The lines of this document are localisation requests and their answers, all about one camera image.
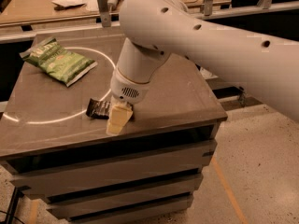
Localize grey drawer cabinet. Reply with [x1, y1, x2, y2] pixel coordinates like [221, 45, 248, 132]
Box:
[0, 27, 226, 224]

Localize green jalapeno chip bag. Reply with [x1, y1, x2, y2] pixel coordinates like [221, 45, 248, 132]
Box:
[20, 37, 97, 87]

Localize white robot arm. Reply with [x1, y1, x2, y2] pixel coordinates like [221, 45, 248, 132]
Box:
[110, 0, 299, 122]

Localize white paper sheets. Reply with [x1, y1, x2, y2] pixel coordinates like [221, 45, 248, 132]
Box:
[52, 0, 85, 7]

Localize grey metal rail frame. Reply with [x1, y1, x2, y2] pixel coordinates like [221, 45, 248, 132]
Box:
[0, 0, 299, 45]

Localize black rxbar chocolate bar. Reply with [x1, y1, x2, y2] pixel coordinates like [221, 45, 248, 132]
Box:
[86, 99, 110, 119]

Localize wooden background desk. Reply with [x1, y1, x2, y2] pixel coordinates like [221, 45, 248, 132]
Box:
[0, 0, 233, 29]

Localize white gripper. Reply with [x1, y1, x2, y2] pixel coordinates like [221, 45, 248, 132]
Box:
[107, 68, 150, 135]

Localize black floor cable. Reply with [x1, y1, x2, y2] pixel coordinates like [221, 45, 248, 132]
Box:
[0, 209, 26, 224]

